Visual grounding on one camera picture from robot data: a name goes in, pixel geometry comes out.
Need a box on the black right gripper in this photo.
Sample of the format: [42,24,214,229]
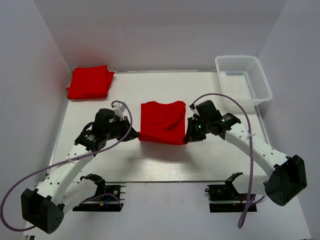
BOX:
[184,116,211,143]

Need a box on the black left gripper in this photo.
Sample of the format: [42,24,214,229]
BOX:
[104,116,140,142]

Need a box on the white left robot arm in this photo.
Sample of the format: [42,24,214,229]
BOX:
[21,102,139,234]

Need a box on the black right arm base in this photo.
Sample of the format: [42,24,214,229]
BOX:
[204,184,247,213]

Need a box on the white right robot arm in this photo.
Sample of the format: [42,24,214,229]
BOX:
[183,100,307,206]

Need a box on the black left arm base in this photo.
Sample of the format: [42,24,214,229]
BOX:
[72,183,126,213]

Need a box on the folded red t shirt stack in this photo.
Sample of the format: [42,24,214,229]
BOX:
[66,65,115,100]

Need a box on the white plastic basket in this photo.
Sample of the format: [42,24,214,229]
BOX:
[215,55,273,107]

